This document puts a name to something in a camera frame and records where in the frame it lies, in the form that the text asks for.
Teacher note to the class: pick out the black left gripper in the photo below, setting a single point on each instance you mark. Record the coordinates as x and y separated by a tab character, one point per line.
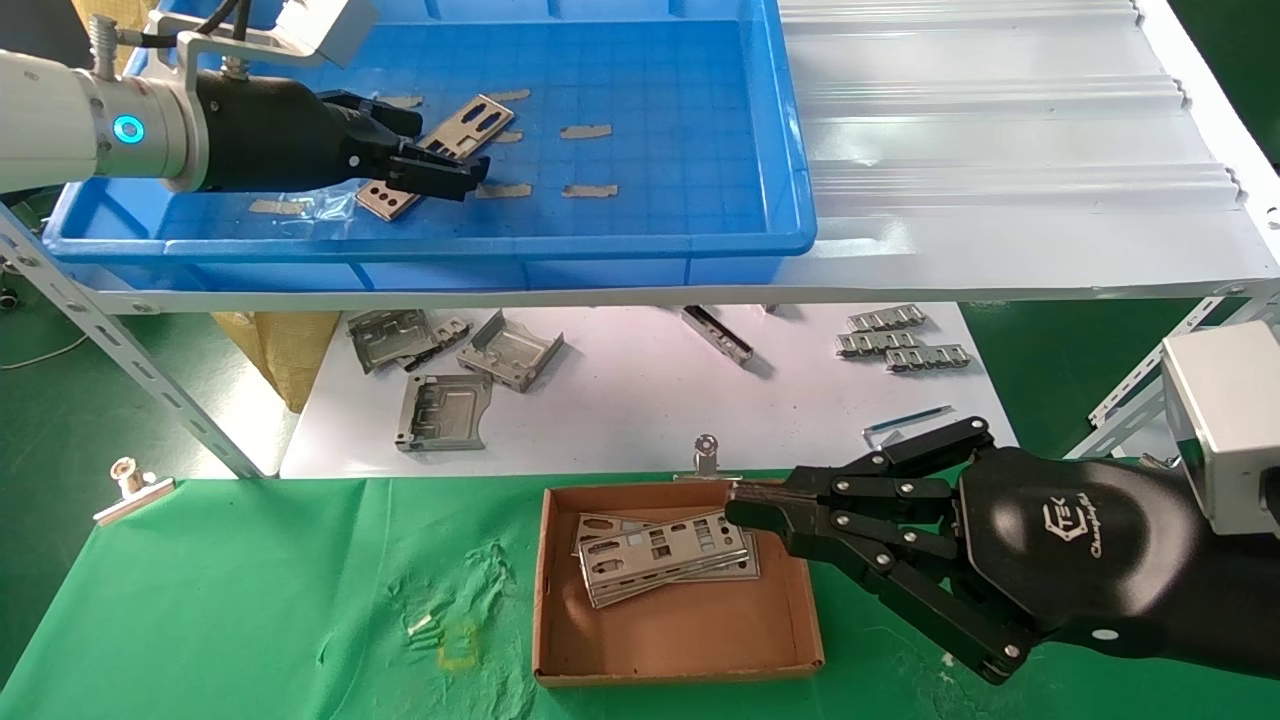
270	135

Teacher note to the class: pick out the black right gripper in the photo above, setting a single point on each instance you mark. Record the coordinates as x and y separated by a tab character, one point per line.
1100	560

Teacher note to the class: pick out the silver metal io shield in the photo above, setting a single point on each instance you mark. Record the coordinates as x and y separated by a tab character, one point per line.
650	565
470	125
735	571

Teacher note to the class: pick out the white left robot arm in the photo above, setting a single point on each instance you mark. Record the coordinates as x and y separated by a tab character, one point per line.
40	120

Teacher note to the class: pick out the brown cardboard box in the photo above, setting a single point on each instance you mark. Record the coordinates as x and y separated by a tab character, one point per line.
680	630

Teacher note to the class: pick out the blue plastic tray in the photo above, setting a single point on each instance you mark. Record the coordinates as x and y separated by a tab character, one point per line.
650	150

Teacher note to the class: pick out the thin blue rod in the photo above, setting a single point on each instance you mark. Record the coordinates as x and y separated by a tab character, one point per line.
910	419

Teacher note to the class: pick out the silver comb-shaped metal strip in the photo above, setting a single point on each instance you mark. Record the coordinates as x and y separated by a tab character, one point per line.
930	358
875	344
885	319

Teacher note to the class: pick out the silver binder clip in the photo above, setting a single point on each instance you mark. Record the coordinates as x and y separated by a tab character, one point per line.
707	455
130	500

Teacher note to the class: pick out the yellow woven sack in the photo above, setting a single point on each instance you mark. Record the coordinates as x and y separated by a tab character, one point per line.
280	350

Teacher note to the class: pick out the narrow perforated metal bar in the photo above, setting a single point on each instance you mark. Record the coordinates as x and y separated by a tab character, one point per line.
720	337

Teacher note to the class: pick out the flat grey metal plate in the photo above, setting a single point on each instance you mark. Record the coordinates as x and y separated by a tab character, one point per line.
440	415

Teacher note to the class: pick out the white flat shelf board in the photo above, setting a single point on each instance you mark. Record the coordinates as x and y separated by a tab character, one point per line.
620	410

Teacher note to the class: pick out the white ribbed shelf board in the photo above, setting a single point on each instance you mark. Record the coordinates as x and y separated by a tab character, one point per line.
1000	150

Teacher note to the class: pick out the green tablecloth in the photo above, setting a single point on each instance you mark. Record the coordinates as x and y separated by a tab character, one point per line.
250	600

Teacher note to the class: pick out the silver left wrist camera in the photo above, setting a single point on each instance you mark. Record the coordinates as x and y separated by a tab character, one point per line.
320	25

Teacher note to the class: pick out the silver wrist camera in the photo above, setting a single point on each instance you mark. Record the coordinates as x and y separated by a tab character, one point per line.
320	25
1230	420

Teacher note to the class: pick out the grey stamped metal bracket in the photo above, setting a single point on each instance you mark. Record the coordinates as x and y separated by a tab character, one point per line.
385	340

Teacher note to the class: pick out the folded grey metal bracket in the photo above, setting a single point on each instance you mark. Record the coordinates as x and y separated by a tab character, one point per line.
510	355

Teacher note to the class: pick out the white slotted shelf post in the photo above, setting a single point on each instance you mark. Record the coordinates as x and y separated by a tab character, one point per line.
150	383
1130	395

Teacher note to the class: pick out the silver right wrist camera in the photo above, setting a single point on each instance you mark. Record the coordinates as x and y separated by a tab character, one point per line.
1230	420

